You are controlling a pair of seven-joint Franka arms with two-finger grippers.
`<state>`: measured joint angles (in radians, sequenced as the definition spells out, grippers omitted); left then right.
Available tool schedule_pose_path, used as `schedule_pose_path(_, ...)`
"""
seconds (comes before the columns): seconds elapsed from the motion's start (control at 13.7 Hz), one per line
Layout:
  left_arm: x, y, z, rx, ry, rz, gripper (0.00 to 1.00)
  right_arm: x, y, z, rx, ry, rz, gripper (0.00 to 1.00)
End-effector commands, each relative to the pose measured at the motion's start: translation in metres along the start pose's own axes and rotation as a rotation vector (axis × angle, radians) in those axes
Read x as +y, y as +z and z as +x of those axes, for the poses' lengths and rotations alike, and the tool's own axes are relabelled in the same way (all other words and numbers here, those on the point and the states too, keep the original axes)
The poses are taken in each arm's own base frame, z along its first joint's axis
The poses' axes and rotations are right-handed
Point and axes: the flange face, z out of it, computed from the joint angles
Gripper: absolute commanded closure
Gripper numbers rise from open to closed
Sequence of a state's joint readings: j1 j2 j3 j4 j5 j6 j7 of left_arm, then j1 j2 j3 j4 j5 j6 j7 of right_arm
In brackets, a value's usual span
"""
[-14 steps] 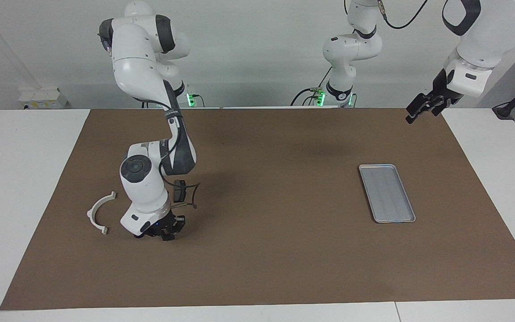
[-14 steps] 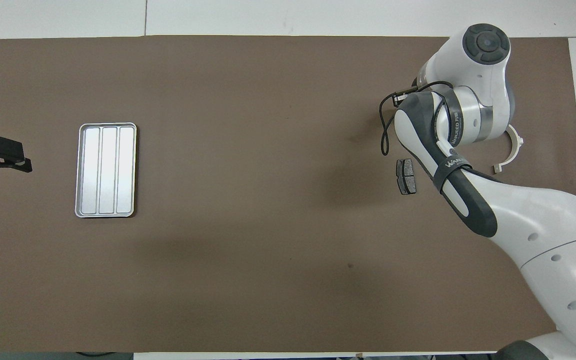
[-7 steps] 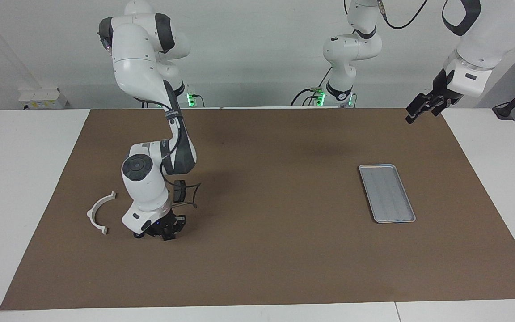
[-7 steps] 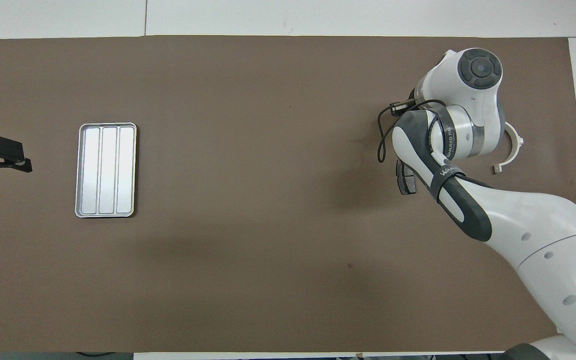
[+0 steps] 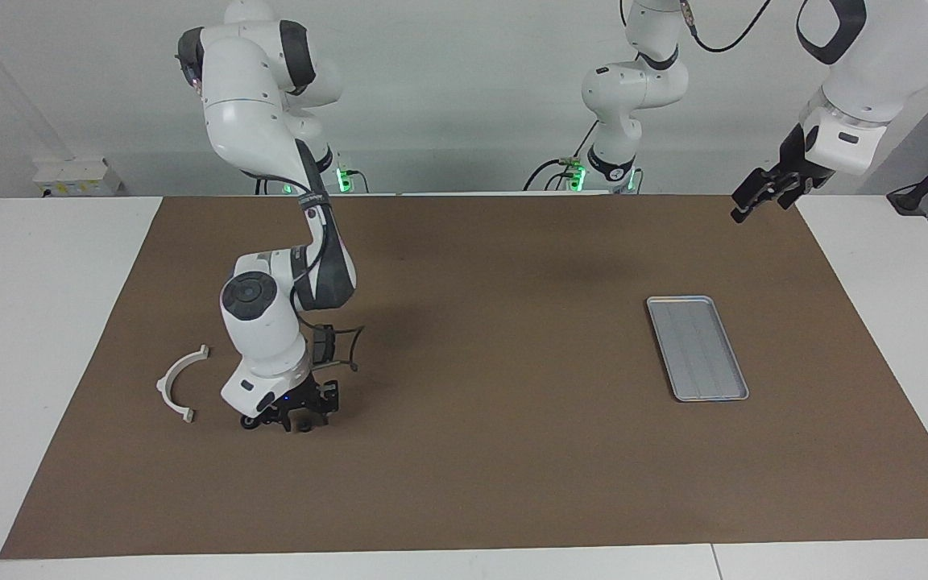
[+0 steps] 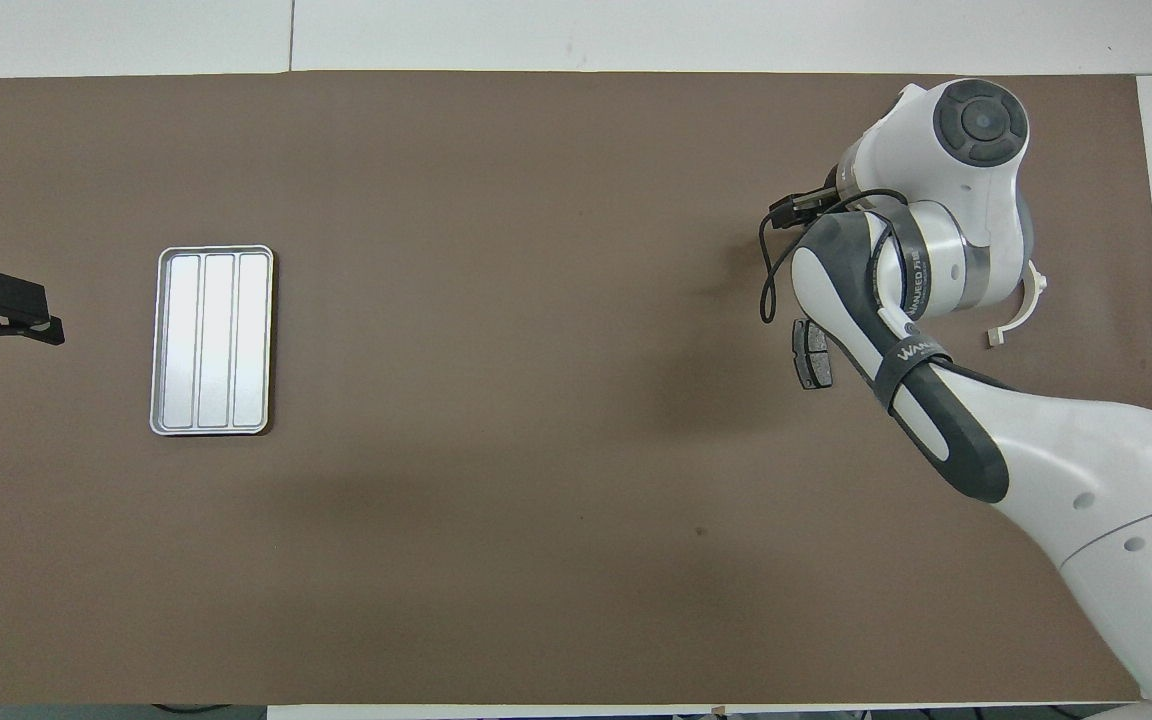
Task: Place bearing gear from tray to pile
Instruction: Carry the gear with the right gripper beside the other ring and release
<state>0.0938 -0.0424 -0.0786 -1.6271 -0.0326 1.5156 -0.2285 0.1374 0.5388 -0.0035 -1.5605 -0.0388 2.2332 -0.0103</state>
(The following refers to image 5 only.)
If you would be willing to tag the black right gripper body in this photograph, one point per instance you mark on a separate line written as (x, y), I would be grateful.
(303, 395)

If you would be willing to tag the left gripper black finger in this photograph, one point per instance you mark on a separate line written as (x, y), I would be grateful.
(758, 187)
(796, 193)

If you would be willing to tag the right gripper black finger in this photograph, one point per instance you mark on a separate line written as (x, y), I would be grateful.
(329, 400)
(274, 419)

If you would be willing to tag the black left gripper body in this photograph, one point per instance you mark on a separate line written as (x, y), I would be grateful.
(802, 165)

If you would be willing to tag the large black bearing gear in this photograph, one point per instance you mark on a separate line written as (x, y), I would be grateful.
(248, 421)

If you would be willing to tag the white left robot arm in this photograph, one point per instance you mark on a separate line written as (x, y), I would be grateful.
(883, 72)

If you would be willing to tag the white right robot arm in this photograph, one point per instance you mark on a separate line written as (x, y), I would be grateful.
(258, 330)

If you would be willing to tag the silver metal tray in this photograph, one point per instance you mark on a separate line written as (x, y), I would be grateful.
(710, 374)

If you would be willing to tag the brown table mat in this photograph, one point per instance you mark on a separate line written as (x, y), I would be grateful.
(512, 467)

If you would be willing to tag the white power strip box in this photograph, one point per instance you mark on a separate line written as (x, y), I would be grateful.
(69, 173)

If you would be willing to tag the white semicircular bracket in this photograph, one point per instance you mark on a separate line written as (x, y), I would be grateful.
(164, 387)

